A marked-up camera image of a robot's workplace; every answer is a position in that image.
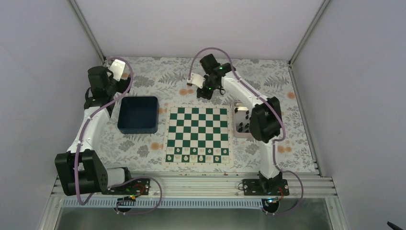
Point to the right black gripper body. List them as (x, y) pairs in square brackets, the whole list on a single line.
[(208, 94)]

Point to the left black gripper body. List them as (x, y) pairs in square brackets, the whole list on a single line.
[(124, 86)]

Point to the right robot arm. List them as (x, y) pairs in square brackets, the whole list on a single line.
[(265, 121)]

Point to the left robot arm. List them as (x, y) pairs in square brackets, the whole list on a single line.
[(80, 170)]

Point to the dark blue plastic bin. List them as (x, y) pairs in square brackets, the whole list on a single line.
[(138, 115)]

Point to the floral patterned table mat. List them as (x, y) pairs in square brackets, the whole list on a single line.
[(165, 79)]

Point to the green white chessboard mat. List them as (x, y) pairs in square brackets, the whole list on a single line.
[(198, 130)]

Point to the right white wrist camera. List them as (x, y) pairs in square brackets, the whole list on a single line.
[(195, 79)]

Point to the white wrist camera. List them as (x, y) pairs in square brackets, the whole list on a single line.
[(195, 79), (117, 68)]

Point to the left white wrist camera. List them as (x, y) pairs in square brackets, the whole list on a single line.
[(117, 68)]

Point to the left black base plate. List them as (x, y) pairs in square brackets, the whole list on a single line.
[(134, 188)]

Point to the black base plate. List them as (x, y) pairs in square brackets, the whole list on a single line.
[(134, 188), (255, 187)]

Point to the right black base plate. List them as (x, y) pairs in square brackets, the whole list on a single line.
[(255, 187)]

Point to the aluminium rail frame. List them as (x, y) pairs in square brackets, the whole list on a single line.
[(224, 185)]

